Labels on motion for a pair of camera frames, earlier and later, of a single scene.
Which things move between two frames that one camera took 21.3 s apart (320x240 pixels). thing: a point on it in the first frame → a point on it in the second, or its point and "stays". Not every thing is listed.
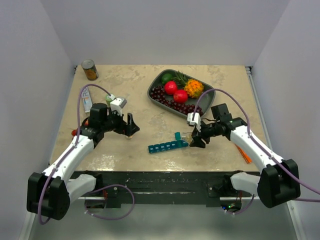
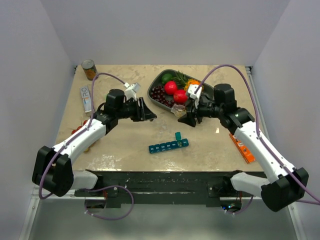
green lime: (166, 77) stays
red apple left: (170, 87) stays
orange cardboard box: (247, 158) stays
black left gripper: (127, 129) → (142, 112)
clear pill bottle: (187, 136) → (179, 110)
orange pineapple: (194, 88) stays
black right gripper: (197, 141) → (189, 117)
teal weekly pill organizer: (177, 143) stays
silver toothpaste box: (86, 99) stays
